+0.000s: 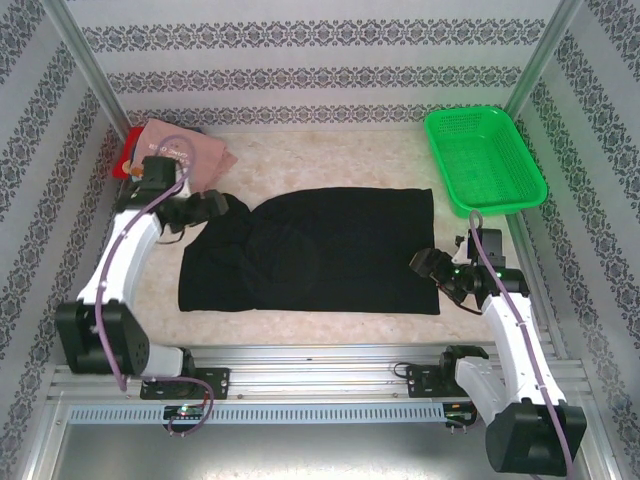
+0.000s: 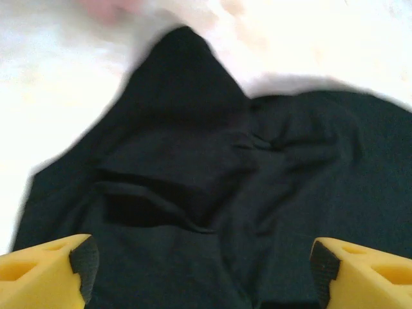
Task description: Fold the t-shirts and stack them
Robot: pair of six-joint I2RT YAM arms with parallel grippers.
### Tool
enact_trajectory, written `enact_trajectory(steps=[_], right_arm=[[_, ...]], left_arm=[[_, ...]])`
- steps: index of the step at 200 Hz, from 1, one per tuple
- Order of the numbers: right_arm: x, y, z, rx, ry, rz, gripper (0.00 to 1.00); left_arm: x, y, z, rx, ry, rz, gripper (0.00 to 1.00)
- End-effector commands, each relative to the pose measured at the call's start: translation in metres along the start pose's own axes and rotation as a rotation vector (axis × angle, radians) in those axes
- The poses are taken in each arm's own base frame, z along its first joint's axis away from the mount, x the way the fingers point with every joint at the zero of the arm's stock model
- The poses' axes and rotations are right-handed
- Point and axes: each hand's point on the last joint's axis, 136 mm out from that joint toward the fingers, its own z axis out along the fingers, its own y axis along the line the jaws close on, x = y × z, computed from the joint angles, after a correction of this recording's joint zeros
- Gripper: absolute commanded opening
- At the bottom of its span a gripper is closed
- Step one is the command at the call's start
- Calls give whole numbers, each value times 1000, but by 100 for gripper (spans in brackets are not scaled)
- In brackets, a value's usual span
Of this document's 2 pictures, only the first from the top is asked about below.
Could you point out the aluminium corner post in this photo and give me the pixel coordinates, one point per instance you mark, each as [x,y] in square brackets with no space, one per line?
[537,65]
[87,65]

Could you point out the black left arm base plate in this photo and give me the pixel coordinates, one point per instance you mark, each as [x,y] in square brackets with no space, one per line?
[217,382]

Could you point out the green plastic mesh basket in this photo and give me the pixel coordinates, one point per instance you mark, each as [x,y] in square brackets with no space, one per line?
[480,160]

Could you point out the pink folded t-shirt pixel print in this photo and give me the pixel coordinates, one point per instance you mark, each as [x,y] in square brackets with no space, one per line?
[210,150]

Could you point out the black t-shirt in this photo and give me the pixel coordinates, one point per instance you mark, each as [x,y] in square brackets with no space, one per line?
[325,250]

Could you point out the right controller board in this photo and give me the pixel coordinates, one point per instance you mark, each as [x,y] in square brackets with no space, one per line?
[460,415]

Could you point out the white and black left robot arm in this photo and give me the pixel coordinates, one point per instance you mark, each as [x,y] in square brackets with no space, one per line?
[137,240]

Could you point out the grey metal sheet panel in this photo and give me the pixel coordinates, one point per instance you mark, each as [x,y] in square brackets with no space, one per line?
[320,450]

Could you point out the aluminium side rail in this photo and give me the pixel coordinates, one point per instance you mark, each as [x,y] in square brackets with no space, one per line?
[119,197]
[525,240]

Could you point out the left controller board green LED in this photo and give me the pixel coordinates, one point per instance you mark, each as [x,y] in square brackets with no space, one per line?
[185,412]

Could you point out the red folded t-shirt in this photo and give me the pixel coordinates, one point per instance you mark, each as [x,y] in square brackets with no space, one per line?
[125,150]

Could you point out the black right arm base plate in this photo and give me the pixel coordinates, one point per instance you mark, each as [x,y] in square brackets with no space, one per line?
[420,382]

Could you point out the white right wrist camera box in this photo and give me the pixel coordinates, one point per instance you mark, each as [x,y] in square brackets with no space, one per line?
[462,249]

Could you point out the aluminium mounting rail frame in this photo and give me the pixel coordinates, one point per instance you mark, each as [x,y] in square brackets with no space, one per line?
[320,370]

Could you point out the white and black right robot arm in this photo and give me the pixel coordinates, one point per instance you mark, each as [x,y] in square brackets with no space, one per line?
[505,332]

